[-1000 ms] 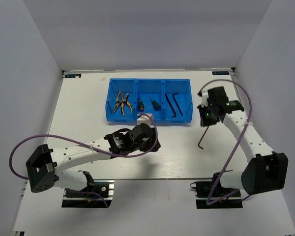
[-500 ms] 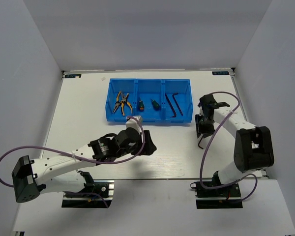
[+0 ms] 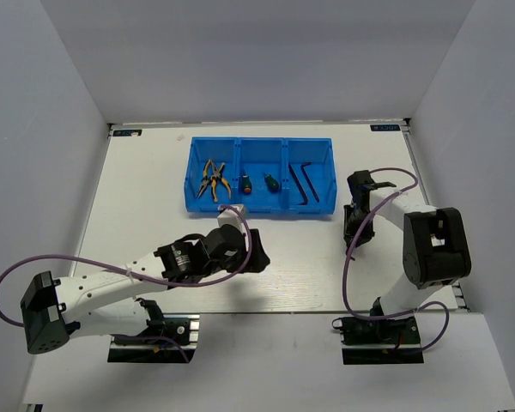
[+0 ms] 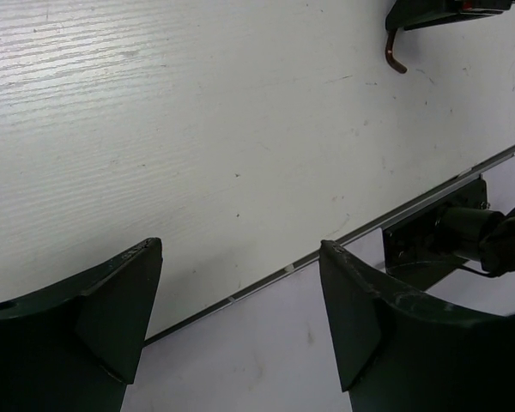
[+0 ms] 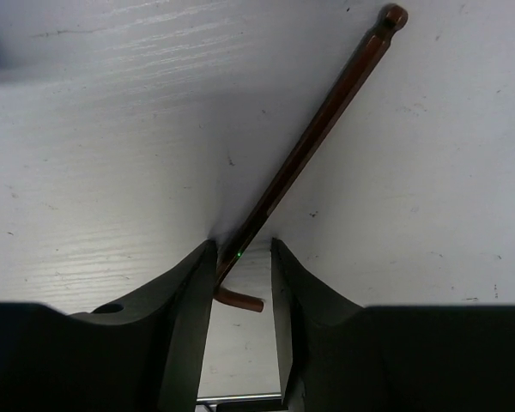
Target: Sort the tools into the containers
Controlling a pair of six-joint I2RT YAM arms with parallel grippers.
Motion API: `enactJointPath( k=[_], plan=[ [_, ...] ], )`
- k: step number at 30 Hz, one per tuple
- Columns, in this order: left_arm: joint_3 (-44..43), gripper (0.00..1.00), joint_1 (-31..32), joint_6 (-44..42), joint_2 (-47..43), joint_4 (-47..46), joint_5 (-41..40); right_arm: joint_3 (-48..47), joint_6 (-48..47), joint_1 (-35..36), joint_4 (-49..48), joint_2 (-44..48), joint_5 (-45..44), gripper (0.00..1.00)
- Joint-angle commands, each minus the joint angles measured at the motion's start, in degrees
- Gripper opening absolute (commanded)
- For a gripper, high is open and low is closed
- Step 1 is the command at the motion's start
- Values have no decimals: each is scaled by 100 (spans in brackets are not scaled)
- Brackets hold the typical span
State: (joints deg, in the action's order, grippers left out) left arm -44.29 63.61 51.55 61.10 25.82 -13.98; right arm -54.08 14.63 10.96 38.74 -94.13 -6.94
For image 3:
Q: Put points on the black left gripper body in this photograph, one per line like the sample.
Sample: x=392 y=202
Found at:
x=254 y=263

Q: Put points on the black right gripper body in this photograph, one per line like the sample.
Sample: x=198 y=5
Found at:
x=354 y=220

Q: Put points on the short brown hex key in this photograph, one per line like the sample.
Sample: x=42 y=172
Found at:
x=303 y=167

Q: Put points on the green Phillips stubby screwdriver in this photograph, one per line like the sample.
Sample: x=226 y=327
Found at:
x=245 y=184

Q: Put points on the green flathead stubby screwdriver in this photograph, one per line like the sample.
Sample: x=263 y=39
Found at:
x=271 y=183

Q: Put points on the thick long brown hex key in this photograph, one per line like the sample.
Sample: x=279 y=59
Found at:
x=297 y=177

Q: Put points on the small yellow black pliers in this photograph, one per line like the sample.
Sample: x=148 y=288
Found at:
x=211 y=175

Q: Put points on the long-nose yellow black pliers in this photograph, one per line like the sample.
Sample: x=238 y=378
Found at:
x=221 y=176

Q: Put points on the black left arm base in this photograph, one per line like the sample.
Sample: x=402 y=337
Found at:
x=173 y=340

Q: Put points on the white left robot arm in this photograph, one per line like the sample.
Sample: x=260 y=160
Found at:
x=109 y=302

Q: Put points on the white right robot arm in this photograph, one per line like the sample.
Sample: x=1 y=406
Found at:
x=435 y=248

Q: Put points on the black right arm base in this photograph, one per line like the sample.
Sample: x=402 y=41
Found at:
x=385 y=342

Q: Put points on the blue three-compartment bin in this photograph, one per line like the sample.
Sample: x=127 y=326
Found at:
x=257 y=155

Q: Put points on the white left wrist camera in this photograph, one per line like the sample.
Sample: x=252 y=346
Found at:
x=229 y=215

